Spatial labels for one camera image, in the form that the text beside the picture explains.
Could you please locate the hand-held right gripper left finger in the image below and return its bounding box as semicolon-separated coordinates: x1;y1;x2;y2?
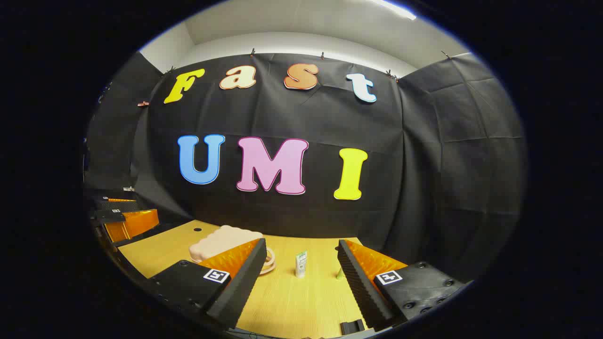
147;238;267;329

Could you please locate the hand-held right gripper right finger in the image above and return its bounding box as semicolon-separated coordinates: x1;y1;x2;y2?
337;239;472;331

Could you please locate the pale pink suitcase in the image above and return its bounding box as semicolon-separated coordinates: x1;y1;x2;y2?
189;225;277;275

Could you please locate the black backdrop cloth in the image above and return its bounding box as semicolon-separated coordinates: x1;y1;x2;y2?
84;51;527;283

